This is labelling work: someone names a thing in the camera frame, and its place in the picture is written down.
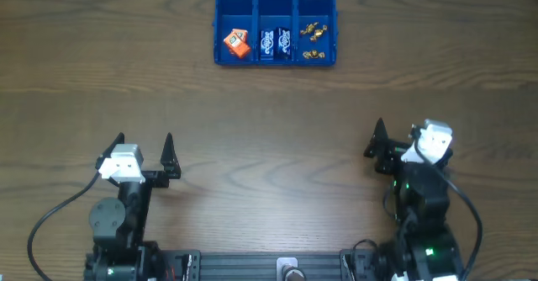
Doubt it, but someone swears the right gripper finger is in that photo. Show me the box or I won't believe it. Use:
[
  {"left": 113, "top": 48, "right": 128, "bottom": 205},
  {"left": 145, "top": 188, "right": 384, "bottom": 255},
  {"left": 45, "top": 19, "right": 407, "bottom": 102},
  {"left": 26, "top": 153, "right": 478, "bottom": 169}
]
[{"left": 363, "top": 118, "right": 390, "bottom": 158}]

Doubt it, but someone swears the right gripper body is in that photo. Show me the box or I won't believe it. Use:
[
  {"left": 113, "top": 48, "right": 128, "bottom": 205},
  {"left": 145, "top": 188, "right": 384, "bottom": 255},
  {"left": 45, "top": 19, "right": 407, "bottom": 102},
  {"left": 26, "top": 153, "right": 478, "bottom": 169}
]
[{"left": 373, "top": 140, "right": 411, "bottom": 173}]

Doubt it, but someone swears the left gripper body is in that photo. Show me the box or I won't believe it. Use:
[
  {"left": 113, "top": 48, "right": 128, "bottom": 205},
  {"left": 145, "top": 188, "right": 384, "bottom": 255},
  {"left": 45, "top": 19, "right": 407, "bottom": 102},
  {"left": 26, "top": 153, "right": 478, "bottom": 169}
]
[{"left": 141, "top": 170, "right": 171, "bottom": 188}]

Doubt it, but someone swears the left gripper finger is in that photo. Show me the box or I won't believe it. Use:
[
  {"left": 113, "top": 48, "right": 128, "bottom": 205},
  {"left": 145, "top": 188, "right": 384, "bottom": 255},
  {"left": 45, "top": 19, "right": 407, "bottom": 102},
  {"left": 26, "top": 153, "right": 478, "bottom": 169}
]
[
  {"left": 160, "top": 132, "right": 182, "bottom": 179},
  {"left": 95, "top": 132, "right": 126, "bottom": 171}
]

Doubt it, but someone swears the blue candy pack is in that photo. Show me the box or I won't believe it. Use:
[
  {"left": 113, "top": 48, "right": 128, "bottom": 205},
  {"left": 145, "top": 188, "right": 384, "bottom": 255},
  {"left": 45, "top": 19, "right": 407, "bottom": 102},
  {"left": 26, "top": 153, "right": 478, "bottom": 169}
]
[
  {"left": 275, "top": 27, "right": 293, "bottom": 59},
  {"left": 259, "top": 29, "right": 277, "bottom": 60}
]

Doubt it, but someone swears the blue tray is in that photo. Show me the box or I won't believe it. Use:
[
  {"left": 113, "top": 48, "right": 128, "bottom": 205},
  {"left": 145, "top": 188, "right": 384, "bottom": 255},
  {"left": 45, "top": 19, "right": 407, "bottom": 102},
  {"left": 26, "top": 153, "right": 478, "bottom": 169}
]
[{"left": 213, "top": 0, "right": 339, "bottom": 67}]

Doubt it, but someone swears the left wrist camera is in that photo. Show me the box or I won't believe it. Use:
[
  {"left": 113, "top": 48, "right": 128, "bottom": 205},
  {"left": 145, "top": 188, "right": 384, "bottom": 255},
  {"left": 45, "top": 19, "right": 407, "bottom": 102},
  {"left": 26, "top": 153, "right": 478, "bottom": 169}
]
[{"left": 98, "top": 143, "right": 146, "bottom": 184}]

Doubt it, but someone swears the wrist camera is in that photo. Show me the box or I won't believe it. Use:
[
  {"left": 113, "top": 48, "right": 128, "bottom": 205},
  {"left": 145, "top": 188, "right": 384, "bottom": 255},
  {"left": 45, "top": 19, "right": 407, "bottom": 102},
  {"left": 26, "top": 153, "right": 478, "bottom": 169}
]
[
  {"left": 98, "top": 143, "right": 146, "bottom": 184},
  {"left": 401, "top": 119, "right": 454, "bottom": 165}
]

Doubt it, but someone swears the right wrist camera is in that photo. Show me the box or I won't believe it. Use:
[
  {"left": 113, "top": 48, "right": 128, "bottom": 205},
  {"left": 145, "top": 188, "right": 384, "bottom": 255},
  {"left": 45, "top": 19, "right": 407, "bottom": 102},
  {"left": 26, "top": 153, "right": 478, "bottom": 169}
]
[{"left": 401, "top": 119, "right": 454, "bottom": 165}]

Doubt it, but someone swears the mounting rail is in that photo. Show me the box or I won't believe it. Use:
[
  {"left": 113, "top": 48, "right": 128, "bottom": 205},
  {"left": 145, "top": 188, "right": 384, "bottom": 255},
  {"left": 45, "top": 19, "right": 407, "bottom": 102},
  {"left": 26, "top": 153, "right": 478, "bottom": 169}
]
[{"left": 83, "top": 249, "right": 459, "bottom": 281}]

